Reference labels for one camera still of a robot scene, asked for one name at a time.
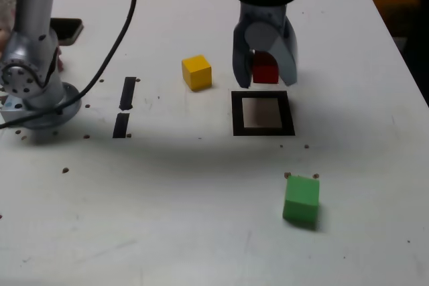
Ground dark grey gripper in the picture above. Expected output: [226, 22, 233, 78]
[233, 0, 298, 90]

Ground red cube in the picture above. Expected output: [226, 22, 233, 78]
[251, 50, 280, 84]

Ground yellow cube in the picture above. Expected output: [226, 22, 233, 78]
[181, 54, 212, 92]

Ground green cube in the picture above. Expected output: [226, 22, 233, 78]
[282, 174, 320, 230]

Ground black tape square outline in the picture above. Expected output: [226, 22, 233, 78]
[231, 90, 296, 137]

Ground person's hand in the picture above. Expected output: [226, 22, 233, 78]
[0, 9, 16, 55]

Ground black tape strip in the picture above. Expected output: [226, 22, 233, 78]
[112, 76, 137, 139]

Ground black rectangular device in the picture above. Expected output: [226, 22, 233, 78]
[50, 17, 84, 46]

